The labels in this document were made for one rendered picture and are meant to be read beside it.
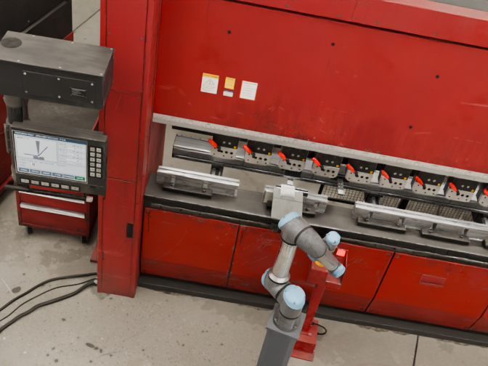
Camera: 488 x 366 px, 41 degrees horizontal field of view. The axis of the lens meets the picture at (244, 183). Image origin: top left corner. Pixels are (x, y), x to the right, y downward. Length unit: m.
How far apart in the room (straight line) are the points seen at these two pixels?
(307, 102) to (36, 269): 2.25
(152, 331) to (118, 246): 0.62
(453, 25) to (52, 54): 1.87
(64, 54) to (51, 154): 0.50
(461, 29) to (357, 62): 0.51
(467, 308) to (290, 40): 2.23
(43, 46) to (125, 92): 0.49
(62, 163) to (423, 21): 1.87
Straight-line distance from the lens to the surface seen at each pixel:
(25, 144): 3.28
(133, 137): 3.54
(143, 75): 3.31
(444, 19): 3.32
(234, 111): 3.58
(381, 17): 3.27
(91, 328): 4.37
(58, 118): 4.30
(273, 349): 3.65
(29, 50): 3.12
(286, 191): 3.92
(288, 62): 3.40
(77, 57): 3.07
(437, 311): 4.60
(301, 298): 3.38
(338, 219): 4.03
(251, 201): 3.99
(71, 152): 3.23
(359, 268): 4.22
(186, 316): 4.45
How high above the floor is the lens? 3.56
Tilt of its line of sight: 41 degrees down
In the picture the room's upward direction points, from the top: 12 degrees clockwise
